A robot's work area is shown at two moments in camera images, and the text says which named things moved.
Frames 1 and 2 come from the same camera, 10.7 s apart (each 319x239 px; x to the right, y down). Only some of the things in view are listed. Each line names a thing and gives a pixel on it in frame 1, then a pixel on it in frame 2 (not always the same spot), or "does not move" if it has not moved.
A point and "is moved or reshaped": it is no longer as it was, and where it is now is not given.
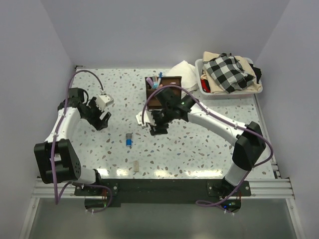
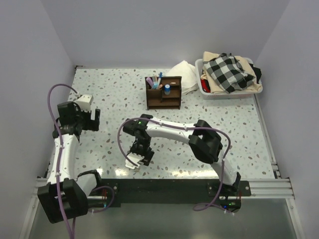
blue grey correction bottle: (128, 139) is moved or reshaped
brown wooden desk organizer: (153, 103) does not move
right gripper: (157, 130) → (147, 158)
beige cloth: (217, 86) does not move
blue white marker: (160, 78) does not move
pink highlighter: (150, 81) does not move
